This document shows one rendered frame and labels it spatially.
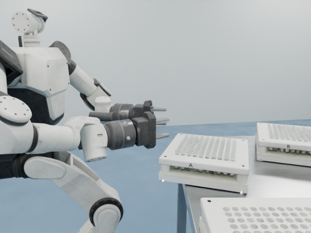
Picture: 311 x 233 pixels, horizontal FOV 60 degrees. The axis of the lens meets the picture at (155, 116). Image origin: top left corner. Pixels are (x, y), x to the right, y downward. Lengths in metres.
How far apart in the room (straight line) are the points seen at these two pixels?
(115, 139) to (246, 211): 0.41
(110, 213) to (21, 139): 0.64
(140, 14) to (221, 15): 1.27
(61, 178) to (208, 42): 3.70
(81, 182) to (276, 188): 0.71
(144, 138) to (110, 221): 0.47
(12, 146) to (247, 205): 0.50
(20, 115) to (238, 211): 0.48
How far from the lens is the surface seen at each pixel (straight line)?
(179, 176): 0.78
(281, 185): 0.86
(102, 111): 1.08
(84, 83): 1.31
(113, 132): 0.79
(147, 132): 0.85
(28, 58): 0.94
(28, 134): 0.64
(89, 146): 0.78
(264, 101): 5.02
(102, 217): 1.18
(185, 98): 4.43
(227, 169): 0.75
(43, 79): 0.95
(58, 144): 0.70
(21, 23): 1.03
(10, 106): 0.63
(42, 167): 1.08
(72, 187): 1.14
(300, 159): 1.01
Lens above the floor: 1.25
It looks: 14 degrees down
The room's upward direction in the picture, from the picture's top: straight up
